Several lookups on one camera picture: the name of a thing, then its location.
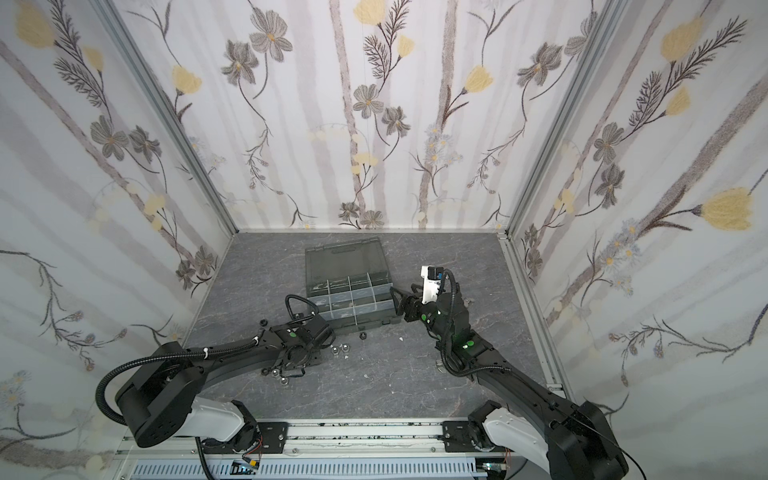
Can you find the green compartment organizer box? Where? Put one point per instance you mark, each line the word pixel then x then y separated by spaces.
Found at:
pixel 350 283

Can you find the white cable duct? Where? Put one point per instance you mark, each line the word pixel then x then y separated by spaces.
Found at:
pixel 353 468

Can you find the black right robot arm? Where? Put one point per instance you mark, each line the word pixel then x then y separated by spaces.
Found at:
pixel 565 439

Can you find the silver hex nut pair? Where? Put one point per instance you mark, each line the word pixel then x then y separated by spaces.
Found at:
pixel 342 349

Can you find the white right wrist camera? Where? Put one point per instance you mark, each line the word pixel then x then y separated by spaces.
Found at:
pixel 433 283

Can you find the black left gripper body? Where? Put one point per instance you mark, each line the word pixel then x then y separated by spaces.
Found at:
pixel 312 357

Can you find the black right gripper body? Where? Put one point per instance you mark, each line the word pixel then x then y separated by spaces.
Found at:
pixel 414 306

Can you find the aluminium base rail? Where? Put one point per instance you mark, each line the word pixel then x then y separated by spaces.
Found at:
pixel 372 435

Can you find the aluminium corner frame post left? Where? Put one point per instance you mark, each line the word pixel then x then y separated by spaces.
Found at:
pixel 114 26

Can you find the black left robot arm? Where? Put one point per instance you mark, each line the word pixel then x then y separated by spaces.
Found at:
pixel 158 397

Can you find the aluminium corner frame post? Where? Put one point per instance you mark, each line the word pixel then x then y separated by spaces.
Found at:
pixel 114 26
pixel 596 45

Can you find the aluminium corner frame post right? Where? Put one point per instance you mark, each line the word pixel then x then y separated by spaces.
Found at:
pixel 596 45

